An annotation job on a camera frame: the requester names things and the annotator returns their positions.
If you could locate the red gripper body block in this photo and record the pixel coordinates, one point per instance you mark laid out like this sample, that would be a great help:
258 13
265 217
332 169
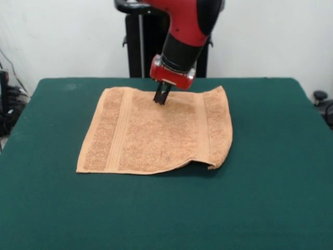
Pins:
171 78

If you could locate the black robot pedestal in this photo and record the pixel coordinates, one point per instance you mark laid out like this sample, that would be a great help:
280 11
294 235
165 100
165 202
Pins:
135 52

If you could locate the tan terry towel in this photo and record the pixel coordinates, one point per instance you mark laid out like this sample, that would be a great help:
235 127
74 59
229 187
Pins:
161 135

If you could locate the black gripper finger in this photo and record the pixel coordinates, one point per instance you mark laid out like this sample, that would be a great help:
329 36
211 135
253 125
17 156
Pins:
157 95
167 97

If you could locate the dark green table cloth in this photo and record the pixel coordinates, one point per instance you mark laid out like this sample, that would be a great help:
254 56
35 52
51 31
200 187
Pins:
52 195

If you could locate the black office chair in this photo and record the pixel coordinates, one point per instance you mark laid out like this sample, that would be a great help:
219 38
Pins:
323 104

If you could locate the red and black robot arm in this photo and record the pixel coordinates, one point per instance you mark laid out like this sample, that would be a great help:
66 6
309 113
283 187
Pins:
187 23

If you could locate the black electronics box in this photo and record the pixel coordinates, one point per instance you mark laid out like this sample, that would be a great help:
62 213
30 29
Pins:
7 109

